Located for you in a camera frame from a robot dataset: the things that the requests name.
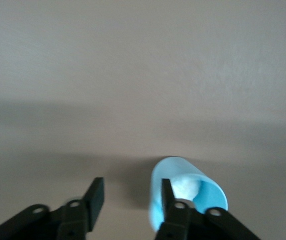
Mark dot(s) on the light blue plastic cup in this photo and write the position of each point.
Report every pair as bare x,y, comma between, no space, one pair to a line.
172,167

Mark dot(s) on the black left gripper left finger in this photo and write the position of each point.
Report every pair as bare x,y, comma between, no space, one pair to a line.
96,197

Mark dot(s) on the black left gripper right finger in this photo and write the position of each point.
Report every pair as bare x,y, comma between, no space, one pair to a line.
169,200

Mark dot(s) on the white cotton ball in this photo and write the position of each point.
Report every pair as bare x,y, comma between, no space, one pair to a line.
186,186

